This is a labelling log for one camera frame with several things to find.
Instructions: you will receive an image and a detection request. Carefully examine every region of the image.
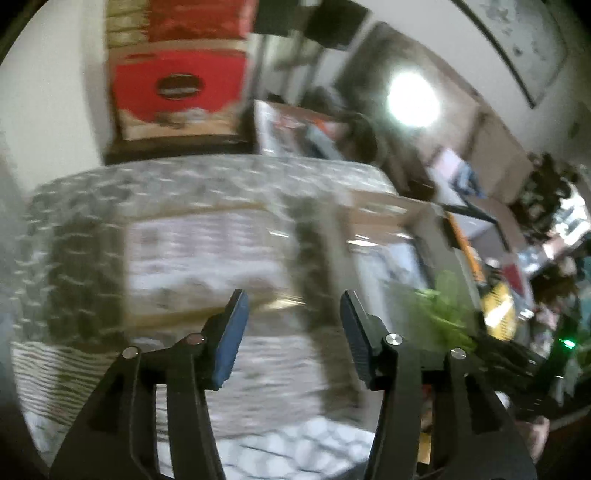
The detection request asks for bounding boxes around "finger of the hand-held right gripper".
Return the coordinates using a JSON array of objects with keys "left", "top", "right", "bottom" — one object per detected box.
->
[{"left": 468, "top": 337, "right": 520, "bottom": 377}]

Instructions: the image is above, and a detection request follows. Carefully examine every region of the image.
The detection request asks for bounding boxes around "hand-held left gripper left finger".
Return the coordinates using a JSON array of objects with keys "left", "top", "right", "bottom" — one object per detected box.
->
[{"left": 50, "top": 289, "right": 250, "bottom": 480}]

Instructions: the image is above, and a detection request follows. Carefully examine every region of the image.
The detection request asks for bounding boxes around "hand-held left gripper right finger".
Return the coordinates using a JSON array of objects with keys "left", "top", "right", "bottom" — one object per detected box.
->
[{"left": 339, "top": 290, "right": 539, "bottom": 480}]

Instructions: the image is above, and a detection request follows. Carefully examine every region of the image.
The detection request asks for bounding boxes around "green plant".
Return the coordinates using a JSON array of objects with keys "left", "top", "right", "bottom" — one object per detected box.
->
[{"left": 411, "top": 270, "right": 479, "bottom": 352}]

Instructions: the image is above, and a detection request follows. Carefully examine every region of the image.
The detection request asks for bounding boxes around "white cardboard box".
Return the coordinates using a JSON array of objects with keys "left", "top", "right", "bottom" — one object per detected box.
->
[{"left": 344, "top": 191, "right": 467, "bottom": 306}]

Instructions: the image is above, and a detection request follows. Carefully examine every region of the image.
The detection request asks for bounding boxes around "person's right hand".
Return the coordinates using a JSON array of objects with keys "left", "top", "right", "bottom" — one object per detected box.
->
[{"left": 499, "top": 392, "right": 552, "bottom": 464}]

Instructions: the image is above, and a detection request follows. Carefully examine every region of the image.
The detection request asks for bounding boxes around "yellow black packet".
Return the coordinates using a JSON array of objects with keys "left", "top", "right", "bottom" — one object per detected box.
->
[{"left": 480, "top": 281, "right": 516, "bottom": 341}]

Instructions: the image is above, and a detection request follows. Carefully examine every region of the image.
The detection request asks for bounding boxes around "red packet in plastic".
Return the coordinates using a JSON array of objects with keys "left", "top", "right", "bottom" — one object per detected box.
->
[{"left": 501, "top": 263, "right": 530, "bottom": 297}]

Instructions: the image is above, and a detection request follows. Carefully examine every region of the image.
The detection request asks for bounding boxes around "flat beige cardboard pack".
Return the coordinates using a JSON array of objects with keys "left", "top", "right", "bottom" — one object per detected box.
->
[{"left": 124, "top": 210, "right": 302, "bottom": 320}]

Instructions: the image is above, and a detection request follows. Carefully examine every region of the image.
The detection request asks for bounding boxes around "orange black box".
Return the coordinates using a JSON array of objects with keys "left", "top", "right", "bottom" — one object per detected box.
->
[{"left": 445, "top": 212, "right": 488, "bottom": 288}]

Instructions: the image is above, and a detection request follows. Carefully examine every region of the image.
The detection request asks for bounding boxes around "grey white patterned blanket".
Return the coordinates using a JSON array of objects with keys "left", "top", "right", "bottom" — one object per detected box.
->
[{"left": 11, "top": 154, "right": 462, "bottom": 472}]

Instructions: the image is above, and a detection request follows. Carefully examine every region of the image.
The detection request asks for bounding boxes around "pink booklet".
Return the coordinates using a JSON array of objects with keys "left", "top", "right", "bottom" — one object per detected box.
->
[{"left": 431, "top": 148, "right": 463, "bottom": 180}]

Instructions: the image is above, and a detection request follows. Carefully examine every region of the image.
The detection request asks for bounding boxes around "beige sofa cushion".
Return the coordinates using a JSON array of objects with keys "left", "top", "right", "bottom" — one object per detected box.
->
[{"left": 468, "top": 111, "right": 534, "bottom": 206}]

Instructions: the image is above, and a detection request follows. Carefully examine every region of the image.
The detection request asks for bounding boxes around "large red gift box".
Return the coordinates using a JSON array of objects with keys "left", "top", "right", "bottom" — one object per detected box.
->
[{"left": 107, "top": 39, "right": 253, "bottom": 142}]

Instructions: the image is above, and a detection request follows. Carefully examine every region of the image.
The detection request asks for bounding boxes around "dark sofa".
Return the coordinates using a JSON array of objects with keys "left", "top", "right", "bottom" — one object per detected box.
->
[{"left": 332, "top": 22, "right": 591, "bottom": 217}]

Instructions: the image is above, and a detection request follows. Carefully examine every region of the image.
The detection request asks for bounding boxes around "black speaker on stand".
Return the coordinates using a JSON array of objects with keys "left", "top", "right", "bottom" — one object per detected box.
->
[
  {"left": 254, "top": 0, "right": 302, "bottom": 100},
  {"left": 305, "top": 0, "right": 371, "bottom": 93}
]

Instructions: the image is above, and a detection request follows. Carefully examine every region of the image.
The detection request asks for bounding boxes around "red gift bag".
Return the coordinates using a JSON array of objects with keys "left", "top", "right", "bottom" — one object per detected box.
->
[{"left": 145, "top": 0, "right": 259, "bottom": 42}]

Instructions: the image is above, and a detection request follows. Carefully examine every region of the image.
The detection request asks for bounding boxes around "framed wall painting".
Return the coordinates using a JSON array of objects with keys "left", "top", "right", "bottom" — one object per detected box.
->
[{"left": 455, "top": 0, "right": 571, "bottom": 110}]

